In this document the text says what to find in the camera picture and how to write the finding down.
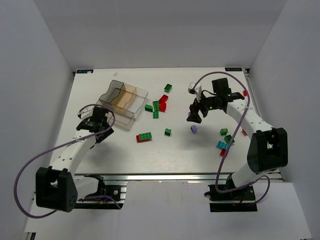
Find clear plastic container lower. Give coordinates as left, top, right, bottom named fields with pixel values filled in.
left=113, top=110, right=136, bottom=130

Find red round lego piece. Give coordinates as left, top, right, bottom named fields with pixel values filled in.
left=158, top=102, right=167, bottom=112

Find clear plastic container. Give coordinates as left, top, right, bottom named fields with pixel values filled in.
left=124, top=86, right=149, bottom=118
left=113, top=110, right=136, bottom=130

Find green 2x2 lego top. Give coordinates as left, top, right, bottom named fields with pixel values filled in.
left=164, top=83, right=172, bottom=93

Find blue corner label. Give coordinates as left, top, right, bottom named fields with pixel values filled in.
left=76, top=69, right=94, bottom=74
left=224, top=67, right=243, bottom=72

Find red lego under green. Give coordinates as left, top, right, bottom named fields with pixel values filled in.
left=136, top=135, right=151, bottom=143

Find cyan 2x4 lego brick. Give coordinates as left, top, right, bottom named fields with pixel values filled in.
left=216, top=141, right=228, bottom=150

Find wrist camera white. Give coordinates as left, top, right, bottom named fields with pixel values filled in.
left=77, top=109, right=93, bottom=120
left=187, top=82, right=202, bottom=102

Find right blue corner label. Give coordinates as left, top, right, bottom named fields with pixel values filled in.
left=224, top=67, right=243, bottom=72

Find clear plastic container upper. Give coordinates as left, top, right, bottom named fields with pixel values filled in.
left=124, top=86, right=149, bottom=118

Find red square lego brick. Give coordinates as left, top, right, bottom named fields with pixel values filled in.
left=220, top=148, right=228, bottom=157

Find green sloped lego brick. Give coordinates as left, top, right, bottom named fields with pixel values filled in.
left=144, top=104, right=153, bottom=112

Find amber plastic container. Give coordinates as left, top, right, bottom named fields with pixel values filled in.
left=110, top=83, right=137, bottom=115

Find green 2x4 lego on red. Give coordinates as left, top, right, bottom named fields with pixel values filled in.
left=139, top=132, right=152, bottom=139

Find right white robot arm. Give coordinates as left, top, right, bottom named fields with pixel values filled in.
left=186, top=78, right=288, bottom=193

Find green 2x2 lego brick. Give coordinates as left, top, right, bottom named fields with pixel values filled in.
left=152, top=111, right=159, bottom=119

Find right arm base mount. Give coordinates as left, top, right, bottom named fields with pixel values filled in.
left=204, top=184, right=258, bottom=213

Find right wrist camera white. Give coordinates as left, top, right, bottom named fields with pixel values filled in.
left=187, top=82, right=202, bottom=102

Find green 2x4 lego flat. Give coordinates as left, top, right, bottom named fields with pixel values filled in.
left=152, top=101, right=160, bottom=112

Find red 2x4 lego brick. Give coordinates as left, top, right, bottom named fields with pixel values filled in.
left=158, top=94, right=169, bottom=104

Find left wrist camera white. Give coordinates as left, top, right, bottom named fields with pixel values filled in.
left=77, top=109, right=93, bottom=120

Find purple lego brick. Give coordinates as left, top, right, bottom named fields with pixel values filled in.
left=190, top=125, right=198, bottom=134

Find smoky grey plastic container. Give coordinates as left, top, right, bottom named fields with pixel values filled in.
left=98, top=80, right=125, bottom=106

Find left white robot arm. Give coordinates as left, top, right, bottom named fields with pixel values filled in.
left=35, top=104, right=114, bottom=212

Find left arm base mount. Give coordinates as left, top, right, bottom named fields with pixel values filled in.
left=73, top=174, right=124, bottom=210

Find left blue corner label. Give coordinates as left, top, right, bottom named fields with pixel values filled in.
left=76, top=69, right=94, bottom=74

